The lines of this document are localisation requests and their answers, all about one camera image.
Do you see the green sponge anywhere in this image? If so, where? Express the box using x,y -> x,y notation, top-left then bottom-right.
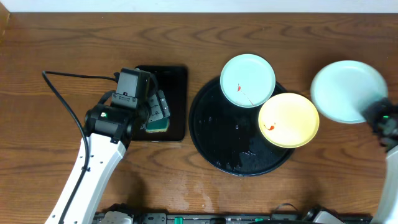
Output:
145,118 -> 170,133

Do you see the light blue plate top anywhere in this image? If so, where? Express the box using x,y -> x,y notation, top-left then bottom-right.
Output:
220,54 -> 276,108

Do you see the light blue plate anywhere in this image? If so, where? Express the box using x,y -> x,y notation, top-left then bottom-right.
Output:
220,54 -> 276,108
310,60 -> 388,124

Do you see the yellow plate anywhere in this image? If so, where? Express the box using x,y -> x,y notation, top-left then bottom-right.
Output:
258,93 -> 320,149

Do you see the light blue plate bottom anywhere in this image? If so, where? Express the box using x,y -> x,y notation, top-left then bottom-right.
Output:
310,60 -> 388,124

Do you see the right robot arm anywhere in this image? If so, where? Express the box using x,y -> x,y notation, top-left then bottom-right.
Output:
362,98 -> 397,224

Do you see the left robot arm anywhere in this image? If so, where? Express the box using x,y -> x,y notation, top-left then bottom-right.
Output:
46,91 -> 132,223

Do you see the black rectangular tray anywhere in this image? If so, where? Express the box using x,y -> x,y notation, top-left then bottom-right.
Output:
132,65 -> 188,141

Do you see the black round tray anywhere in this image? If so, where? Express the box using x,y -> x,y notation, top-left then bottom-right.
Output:
188,77 -> 294,176

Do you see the left black cable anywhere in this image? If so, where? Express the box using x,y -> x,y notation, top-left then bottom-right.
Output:
42,70 -> 121,170

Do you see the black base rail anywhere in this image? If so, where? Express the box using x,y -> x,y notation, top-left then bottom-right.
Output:
92,203 -> 373,224

